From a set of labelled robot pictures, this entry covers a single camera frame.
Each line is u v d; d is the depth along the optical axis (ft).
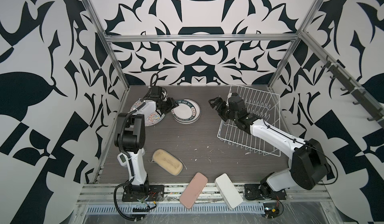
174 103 3.00
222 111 2.44
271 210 2.31
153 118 3.34
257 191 2.43
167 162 2.65
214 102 2.48
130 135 1.72
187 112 3.38
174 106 2.90
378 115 1.65
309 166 1.40
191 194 2.35
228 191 2.31
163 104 2.80
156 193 2.40
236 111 2.09
